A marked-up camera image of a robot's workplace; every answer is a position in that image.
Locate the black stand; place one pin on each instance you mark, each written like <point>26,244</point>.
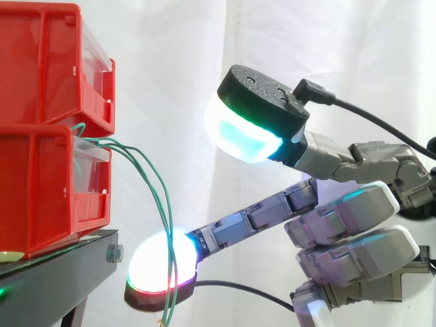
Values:
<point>51,279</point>

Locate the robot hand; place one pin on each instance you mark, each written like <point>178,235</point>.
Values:
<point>340,218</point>

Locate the red bin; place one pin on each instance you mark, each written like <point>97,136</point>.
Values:
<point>44,190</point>
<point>51,64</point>

